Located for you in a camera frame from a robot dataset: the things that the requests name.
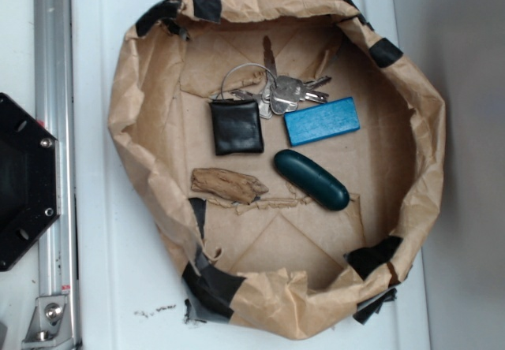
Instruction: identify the brown paper bag tray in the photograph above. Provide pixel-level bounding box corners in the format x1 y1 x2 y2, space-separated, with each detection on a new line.
108 0 446 340

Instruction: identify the metal corner bracket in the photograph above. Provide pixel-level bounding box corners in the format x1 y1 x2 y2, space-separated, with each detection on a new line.
21 295 75 349

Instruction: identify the black leather key pouch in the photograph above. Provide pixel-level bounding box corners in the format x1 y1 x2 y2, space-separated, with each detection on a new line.
210 99 264 155

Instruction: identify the blue wooden block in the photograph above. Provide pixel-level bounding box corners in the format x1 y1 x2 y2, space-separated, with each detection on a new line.
284 97 361 146

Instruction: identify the dark green plastic pickle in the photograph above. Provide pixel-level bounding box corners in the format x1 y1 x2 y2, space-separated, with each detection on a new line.
274 149 350 211

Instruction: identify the silver key bunch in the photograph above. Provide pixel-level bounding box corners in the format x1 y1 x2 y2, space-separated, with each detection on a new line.
218 36 331 119

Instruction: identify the aluminium extrusion rail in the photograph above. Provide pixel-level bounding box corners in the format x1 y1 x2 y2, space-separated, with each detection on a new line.
34 0 82 349

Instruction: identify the brown driftwood piece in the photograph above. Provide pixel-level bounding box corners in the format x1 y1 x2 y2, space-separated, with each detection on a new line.
191 168 269 204

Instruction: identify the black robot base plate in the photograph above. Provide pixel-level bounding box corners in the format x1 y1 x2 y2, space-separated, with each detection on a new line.
1 93 59 272

